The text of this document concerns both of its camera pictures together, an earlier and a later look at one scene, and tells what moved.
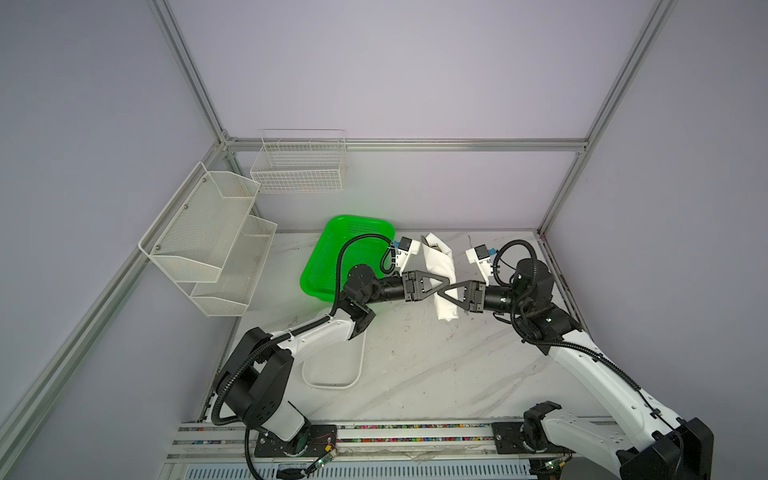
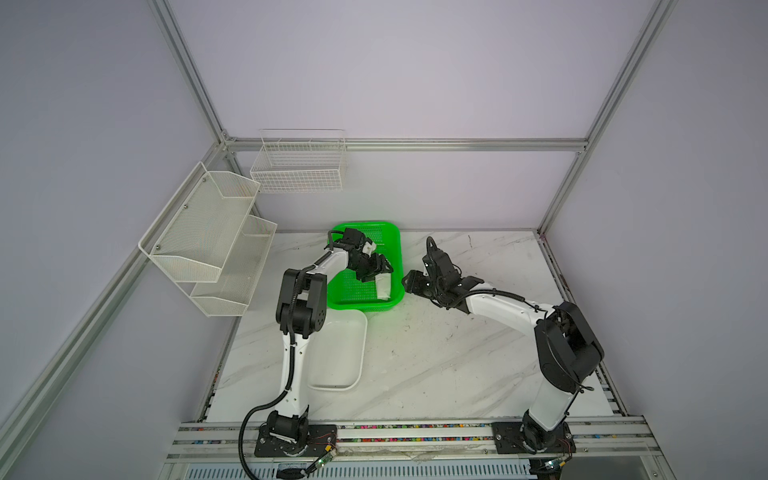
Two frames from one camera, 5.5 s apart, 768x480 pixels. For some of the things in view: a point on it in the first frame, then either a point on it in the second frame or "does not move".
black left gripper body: (398, 289) to (367, 267)
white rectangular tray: (339, 367) does not move
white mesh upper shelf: (191, 239) does not move
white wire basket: (300, 160) does not move
